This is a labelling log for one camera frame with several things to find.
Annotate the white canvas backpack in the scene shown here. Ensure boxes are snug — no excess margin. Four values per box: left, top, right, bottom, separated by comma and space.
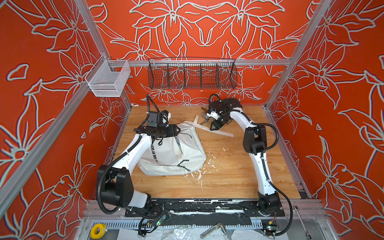
137, 116, 210, 176

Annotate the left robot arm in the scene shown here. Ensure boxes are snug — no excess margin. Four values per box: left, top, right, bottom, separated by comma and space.
96, 111, 181, 215

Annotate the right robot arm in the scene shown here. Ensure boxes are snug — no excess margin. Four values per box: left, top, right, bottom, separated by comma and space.
207, 99, 283, 216

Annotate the black hard zip case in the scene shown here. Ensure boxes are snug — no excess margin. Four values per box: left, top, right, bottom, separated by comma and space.
222, 98, 242, 113

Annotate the yellow tape roll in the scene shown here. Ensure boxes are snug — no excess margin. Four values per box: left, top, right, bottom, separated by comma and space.
90, 223, 108, 240

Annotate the silver wrench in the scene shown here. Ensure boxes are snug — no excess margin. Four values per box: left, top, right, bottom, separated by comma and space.
294, 206, 312, 240

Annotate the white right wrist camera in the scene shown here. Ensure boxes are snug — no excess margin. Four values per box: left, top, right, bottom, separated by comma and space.
207, 111, 220, 120

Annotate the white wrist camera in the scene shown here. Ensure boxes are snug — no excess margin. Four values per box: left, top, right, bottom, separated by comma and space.
161, 110, 171, 125
207, 111, 220, 120

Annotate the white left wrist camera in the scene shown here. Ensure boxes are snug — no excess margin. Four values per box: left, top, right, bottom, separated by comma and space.
161, 110, 171, 125

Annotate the silver metal tool with handle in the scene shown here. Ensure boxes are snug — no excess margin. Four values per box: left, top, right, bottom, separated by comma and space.
200, 107, 210, 125

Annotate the black wire wall basket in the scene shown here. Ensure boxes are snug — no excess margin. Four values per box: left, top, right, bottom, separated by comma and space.
148, 57, 238, 90

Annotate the white wire wall basket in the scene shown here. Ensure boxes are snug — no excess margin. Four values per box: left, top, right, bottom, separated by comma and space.
85, 55, 131, 97

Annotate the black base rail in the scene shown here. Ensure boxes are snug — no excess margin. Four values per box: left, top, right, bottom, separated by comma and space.
139, 198, 288, 217

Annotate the grey angled metal bracket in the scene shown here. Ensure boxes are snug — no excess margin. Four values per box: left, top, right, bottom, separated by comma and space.
200, 222, 227, 240

